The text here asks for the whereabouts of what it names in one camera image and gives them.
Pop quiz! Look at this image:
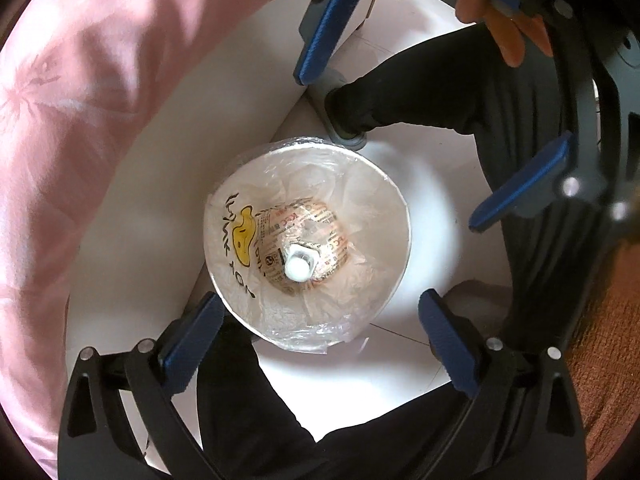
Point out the pink floral bed duvet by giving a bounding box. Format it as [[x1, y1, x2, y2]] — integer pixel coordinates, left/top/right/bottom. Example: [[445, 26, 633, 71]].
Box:
[[1, 0, 271, 479]]

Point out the person right hand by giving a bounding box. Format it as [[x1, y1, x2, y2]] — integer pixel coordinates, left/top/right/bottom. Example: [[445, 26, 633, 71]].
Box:
[[456, 0, 553, 67]]

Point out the orange sweater sleeve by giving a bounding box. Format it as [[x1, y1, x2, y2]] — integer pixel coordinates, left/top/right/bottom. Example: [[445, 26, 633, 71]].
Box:
[[567, 242, 639, 479]]

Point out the white round trash bin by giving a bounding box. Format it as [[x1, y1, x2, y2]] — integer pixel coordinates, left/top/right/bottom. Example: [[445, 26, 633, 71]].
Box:
[[203, 138, 411, 354]]

